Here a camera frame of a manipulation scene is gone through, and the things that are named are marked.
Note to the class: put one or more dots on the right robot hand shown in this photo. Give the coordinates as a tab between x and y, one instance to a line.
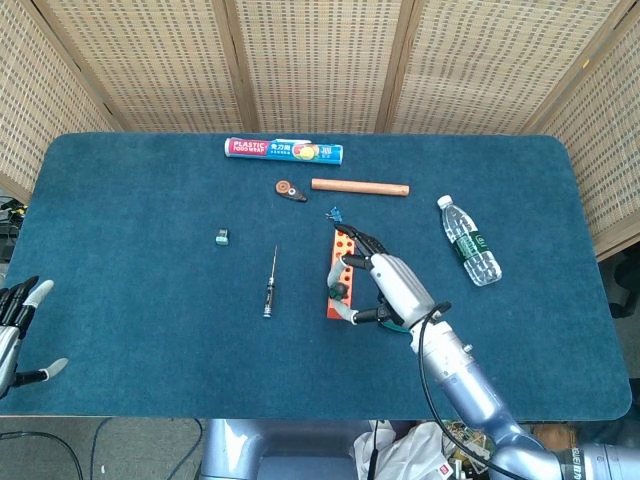
400	285

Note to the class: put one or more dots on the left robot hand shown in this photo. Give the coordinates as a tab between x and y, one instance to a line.
10	340

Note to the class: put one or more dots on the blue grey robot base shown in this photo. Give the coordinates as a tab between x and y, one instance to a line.
280	450

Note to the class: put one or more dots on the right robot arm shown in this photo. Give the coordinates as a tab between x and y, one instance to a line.
465	380

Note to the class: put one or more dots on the orange screwdriver holder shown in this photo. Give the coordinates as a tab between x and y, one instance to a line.
332	306

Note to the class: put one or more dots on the clear water bottle green label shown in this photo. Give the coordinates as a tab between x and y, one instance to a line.
470	245

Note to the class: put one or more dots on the small blue clips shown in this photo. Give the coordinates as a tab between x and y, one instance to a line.
335	214

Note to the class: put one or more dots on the wooden dowel rod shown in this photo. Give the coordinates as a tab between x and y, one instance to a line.
360	187

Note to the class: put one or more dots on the black precision screwdriver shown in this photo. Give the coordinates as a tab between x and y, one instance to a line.
269	297

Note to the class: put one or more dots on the blue carpet table mat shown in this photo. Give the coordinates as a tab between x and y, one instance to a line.
150	300

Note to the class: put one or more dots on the orange black correction tape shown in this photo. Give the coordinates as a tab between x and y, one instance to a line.
287	190

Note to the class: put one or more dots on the pile of circuit boards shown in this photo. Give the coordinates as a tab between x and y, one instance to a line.
465	437

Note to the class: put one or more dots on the white plastic bag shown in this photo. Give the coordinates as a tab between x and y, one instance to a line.
410	452

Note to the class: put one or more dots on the plastic food wrap box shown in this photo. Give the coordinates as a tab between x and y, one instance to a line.
280	151

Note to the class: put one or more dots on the small green block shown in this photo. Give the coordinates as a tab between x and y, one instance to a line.
222	237

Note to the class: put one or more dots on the black office chair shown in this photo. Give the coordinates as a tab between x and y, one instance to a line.
627	280

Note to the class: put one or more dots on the woven rattan folding screen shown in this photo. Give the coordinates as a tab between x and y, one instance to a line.
320	60

